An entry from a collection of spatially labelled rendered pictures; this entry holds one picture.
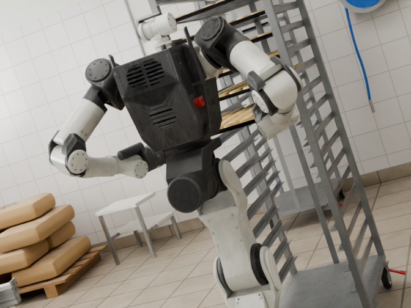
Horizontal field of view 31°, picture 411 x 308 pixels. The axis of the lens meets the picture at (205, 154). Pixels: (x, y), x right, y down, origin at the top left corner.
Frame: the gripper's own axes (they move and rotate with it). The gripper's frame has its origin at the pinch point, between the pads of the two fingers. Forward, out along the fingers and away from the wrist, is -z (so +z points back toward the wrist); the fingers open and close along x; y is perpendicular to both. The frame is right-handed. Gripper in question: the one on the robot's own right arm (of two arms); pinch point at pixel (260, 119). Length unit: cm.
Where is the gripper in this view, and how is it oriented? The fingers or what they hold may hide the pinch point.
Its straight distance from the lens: 255.9
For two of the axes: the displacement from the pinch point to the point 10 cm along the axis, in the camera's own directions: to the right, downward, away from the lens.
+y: -9.3, 3.4, -1.3
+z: 1.7, 0.7, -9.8
